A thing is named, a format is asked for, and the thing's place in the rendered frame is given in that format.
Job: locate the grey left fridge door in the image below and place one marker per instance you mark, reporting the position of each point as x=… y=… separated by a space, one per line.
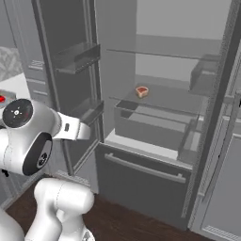
x=62 y=25

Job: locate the grey fridge body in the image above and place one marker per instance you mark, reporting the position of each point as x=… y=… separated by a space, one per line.
x=116 y=31

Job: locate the grey fridge door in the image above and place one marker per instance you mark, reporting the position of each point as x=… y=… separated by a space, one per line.
x=62 y=25
x=223 y=78

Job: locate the grey cupboard run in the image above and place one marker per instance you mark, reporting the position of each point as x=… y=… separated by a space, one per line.
x=23 y=28

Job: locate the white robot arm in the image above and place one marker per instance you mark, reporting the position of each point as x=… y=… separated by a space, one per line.
x=19 y=141

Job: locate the grey fridge door bin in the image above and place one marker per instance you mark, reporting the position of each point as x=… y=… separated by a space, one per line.
x=77 y=58
x=91 y=113
x=204 y=75
x=188 y=144

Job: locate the grey right fridge door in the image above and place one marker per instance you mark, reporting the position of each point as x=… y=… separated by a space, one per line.
x=223 y=78

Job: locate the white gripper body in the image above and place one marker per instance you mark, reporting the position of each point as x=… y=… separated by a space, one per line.
x=84 y=131

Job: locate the grey tall cupboard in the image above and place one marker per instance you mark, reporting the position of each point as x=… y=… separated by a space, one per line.
x=224 y=194

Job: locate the dark grey freezer drawer front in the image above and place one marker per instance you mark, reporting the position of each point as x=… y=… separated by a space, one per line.
x=141 y=191

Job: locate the red raw steak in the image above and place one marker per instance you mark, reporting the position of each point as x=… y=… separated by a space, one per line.
x=141 y=91

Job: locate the grey appliance with red knob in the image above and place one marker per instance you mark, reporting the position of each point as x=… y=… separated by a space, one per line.
x=8 y=97

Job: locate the grey crisper drawer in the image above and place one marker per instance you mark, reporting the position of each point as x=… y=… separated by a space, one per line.
x=147 y=128

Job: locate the glass fridge shelf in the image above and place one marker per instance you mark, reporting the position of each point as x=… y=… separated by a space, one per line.
x=163 y=47
x=169 y=97

